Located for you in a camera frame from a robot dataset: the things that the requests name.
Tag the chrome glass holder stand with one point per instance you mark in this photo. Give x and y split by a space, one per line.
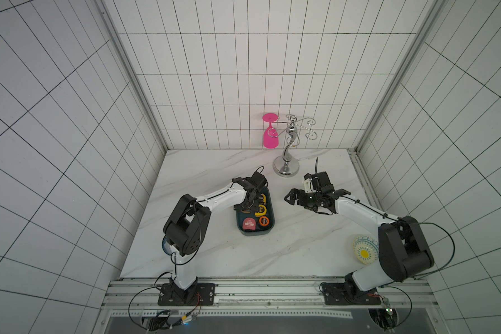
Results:
286 165

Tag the orange black tape measure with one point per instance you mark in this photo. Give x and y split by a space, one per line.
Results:
264 222

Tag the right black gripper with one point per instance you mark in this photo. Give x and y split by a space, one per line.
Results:
303 198

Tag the teal plastic storage box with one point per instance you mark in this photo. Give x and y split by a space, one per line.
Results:
264 199

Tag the yellow white patterned plate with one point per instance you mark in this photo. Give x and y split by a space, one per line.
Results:
366 249

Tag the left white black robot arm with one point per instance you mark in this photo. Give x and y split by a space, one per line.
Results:
186 228

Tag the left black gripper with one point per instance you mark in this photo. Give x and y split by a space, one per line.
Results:
254 208

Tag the pink tape measure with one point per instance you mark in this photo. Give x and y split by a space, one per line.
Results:
249 224

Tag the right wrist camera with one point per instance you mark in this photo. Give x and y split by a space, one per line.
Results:
317 183

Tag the blue white patterned plate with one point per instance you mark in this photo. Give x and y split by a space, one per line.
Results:
166 246

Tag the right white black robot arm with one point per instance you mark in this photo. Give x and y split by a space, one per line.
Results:
402 247

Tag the aluminium mounting rail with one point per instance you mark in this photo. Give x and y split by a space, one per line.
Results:
255 297

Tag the pink wine glass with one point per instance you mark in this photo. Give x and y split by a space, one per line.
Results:
270 137

